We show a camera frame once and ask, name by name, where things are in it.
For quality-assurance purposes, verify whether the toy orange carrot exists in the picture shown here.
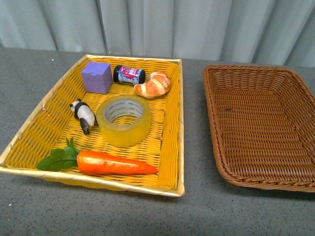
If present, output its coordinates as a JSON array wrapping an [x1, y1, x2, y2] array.
[[36, 138, 158, 176]]

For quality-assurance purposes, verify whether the yellowish packing tape roll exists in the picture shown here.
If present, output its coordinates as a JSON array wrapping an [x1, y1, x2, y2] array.
[[96, 95, 151, 148]]

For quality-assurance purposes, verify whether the toy panda figure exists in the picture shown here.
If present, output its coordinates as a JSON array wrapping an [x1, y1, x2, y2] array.
[[69, 99, 98, 135]]

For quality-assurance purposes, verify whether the yellow woven basket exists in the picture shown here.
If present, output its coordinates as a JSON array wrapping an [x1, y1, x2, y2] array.
[[0, 55, 185, 197]]

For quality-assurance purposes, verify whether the toy croissant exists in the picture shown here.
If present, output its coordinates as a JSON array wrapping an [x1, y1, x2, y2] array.
[[134, 71, 171, 98]]

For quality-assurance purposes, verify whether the grey-green curtain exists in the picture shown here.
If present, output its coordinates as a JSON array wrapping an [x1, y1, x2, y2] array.
[[0, 0, 315, 67]]

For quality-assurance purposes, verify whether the brown wicker basket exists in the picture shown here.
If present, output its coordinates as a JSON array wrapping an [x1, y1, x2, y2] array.
[[203, 65, 315, 192]]

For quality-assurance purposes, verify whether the small black labelled jar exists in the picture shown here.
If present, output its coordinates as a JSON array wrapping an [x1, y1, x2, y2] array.
[[113, 65, 146, 85]]

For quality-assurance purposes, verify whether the purple foam cube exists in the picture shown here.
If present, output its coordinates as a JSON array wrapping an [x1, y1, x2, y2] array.
[[81, 61, 113, 94]]

